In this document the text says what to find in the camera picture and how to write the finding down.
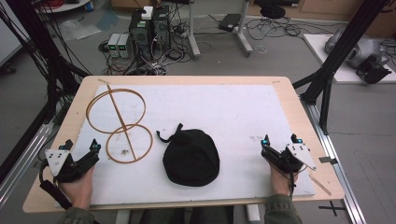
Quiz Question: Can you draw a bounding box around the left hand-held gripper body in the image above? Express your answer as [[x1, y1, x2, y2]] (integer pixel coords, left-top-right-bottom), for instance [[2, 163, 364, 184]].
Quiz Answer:
[[43, 147, 101, 185]]

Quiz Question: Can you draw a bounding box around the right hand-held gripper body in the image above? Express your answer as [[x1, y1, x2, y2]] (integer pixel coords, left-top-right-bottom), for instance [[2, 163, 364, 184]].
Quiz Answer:
[[261, 142, 318, 175]]

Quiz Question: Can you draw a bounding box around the person's right hand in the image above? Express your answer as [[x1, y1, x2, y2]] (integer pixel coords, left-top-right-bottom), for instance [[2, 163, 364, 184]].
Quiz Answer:
[[268, 162, 301, 198]]

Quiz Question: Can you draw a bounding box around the person's left hand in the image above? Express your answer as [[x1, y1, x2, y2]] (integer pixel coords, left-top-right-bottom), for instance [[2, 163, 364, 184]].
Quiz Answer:
[[57, 165, 96, 211]]

